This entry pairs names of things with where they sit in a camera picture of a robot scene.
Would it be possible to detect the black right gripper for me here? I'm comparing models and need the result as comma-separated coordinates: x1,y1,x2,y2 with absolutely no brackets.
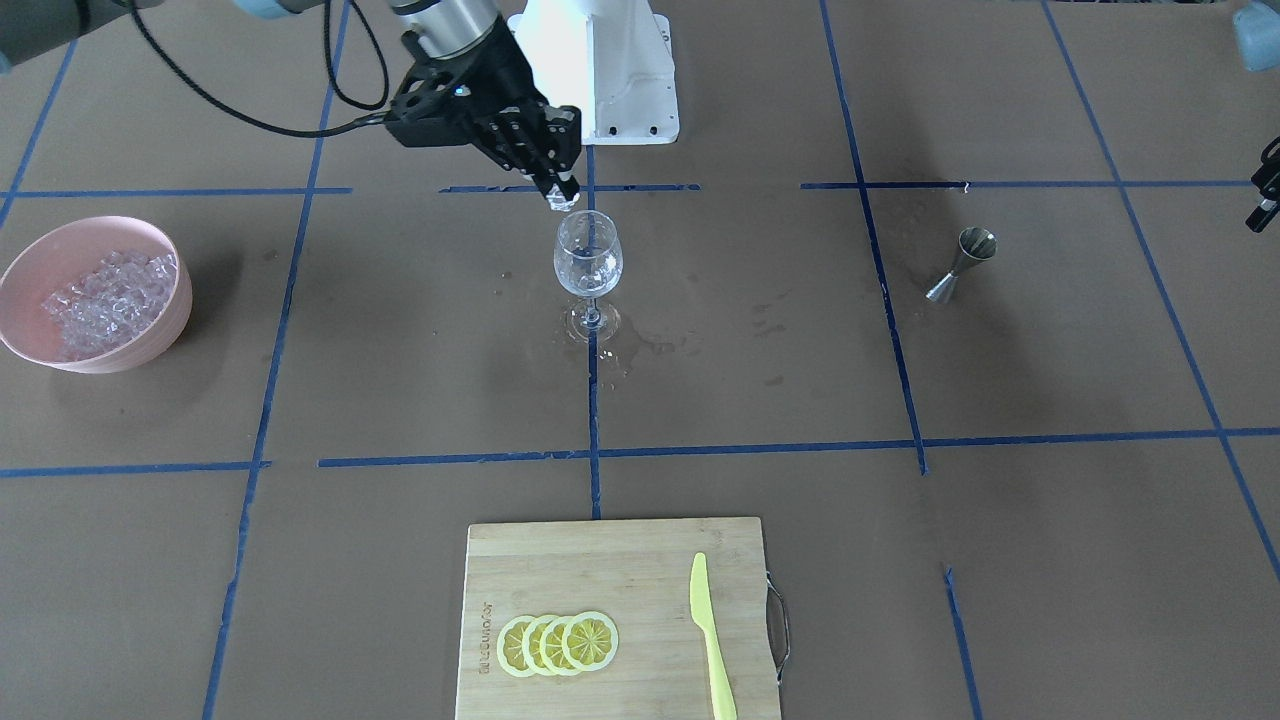
385,22,582,199

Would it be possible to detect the clear ice cube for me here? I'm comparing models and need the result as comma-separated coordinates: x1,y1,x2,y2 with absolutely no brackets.
545,187,581,213

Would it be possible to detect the steel double jigger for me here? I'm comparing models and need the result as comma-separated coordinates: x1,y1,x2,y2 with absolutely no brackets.
925,227,998,304

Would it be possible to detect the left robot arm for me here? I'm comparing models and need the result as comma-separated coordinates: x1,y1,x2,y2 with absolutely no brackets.
1233,1,1279,233

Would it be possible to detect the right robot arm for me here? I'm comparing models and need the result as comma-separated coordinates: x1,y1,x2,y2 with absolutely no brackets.
1,1,582,211

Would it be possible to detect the clear wine glass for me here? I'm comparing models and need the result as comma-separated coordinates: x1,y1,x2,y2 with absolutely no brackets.
553,209,625,343

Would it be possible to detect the pile of clear ice cubes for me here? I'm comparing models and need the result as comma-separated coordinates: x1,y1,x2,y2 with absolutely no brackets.
41,250,178,363

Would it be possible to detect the bamboo cutting board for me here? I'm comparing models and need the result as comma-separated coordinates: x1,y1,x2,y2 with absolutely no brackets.
454,518,782,719

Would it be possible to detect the pink plastic bowl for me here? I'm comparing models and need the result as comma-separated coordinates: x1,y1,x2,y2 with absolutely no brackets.
3,217,192,374

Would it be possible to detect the lemon slice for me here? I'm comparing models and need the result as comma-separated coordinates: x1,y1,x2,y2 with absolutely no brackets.
521,614,559,676
538,616,581,676
561,610,620,673
498,615,538,678

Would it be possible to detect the yellow plastic knife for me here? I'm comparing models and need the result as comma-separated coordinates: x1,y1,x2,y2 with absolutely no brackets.
687,551,739,719

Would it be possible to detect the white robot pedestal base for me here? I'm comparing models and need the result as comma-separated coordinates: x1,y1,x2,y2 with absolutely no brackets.
507,1,681,146

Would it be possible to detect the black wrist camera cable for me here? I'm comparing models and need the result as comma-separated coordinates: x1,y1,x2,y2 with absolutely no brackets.
125,0,401,138

